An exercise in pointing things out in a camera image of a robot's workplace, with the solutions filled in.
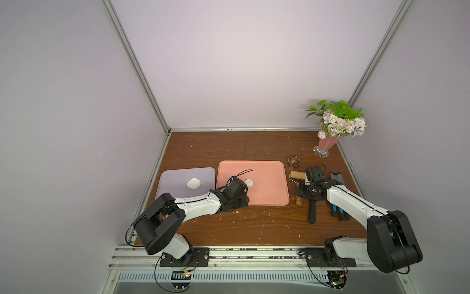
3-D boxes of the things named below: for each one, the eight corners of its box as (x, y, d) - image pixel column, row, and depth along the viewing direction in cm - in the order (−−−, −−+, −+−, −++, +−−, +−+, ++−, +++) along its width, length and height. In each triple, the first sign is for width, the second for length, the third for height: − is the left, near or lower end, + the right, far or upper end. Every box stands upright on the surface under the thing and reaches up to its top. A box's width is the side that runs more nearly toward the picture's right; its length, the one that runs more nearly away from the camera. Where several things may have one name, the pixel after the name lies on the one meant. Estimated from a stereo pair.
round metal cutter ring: (289, 166, 103) (290, 163, 101) (287, 158, 107) (288, 155, 105) (300, 166, 103) (301, 163, 101) (298, 157, 107) (299, 155, 105)
